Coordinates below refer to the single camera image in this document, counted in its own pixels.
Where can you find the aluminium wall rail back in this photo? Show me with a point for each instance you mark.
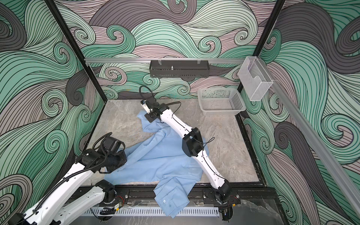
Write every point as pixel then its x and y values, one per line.
pixel 148 60

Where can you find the black perforated wall tray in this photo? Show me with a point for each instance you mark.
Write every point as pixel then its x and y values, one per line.
pixel 179 69

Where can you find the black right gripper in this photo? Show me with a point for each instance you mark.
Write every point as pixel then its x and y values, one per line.
pixel 150 118

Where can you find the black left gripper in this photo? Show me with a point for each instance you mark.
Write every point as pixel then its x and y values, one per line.
pixel 122 153

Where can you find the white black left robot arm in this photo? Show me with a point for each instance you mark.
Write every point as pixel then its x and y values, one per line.
pixel 53 208

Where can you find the black frame post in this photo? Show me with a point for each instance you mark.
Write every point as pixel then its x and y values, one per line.
pixel 266 12
pixel 67 33

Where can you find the light blue long sleeve shirt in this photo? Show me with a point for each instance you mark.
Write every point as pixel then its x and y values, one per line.
pixel 159 159

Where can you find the black frame post right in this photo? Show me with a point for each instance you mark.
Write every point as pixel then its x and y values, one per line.
pixel 266 12

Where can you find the aluminium wall rail right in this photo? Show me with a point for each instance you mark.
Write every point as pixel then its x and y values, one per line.
pixel 287 94

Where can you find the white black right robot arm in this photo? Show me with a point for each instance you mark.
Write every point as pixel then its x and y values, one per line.
pixel 193 144

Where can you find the white plastic mesh basket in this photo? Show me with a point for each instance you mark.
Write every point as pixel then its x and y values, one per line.
pixel 220 101

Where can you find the black frame post left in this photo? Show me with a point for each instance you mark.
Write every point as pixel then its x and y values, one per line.
pixel 67 33

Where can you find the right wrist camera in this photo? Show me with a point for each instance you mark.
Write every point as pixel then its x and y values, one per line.
pixel 147 105

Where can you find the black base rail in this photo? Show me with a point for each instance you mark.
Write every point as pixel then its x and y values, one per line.
pixel 171 194

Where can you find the white slotted cable duct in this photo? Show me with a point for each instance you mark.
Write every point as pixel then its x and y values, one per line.
pixel 156 212

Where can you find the aluminium wall rail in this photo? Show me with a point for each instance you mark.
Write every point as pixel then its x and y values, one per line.
pixel 148 60
pixel 287 94

